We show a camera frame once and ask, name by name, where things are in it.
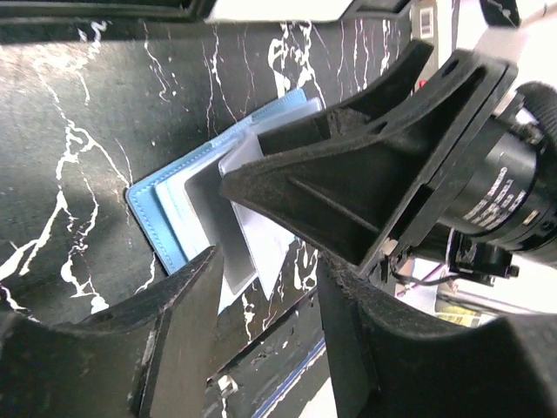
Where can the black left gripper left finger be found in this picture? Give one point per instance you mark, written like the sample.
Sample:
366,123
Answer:
147,356

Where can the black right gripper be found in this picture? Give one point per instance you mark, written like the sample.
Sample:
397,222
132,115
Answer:
504,186

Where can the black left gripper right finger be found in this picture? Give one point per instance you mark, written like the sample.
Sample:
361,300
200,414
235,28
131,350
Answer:
388,359

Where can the black left card tray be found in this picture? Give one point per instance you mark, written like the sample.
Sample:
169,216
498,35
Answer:
164,11

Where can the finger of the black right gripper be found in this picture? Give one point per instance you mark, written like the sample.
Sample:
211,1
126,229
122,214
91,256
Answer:
388,179

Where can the white middle card tray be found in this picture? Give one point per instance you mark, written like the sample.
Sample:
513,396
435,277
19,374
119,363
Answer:
321,11

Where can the blue card holder wallet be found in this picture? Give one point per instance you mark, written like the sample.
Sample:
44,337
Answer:
181,211

